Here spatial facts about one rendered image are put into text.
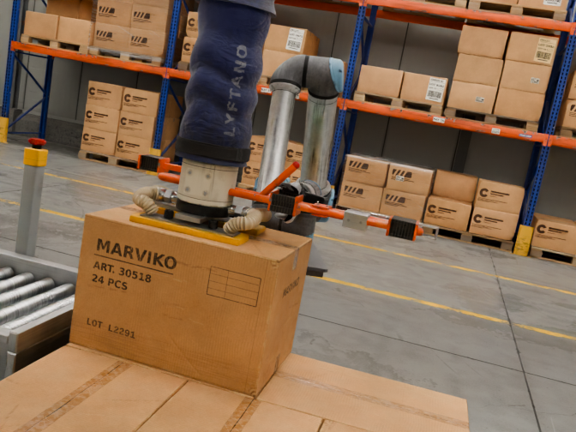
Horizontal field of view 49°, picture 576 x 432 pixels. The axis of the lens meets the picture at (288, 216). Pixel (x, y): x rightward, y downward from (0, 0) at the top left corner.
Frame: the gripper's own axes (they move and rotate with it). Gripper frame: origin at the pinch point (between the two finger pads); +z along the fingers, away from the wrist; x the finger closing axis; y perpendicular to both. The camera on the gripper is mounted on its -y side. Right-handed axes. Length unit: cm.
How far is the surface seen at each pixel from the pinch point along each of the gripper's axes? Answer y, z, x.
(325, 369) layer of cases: -18, -14, -53
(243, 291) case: 4.8, 19.3, -23.6
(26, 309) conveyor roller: 83, 0, -54
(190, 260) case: 21.3, 18.9, -18.7
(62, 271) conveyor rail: 90, -30, -49
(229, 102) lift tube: 21.0, 9.0, 26.0
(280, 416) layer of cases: -13, 26, -53
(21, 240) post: 121, -47, -46
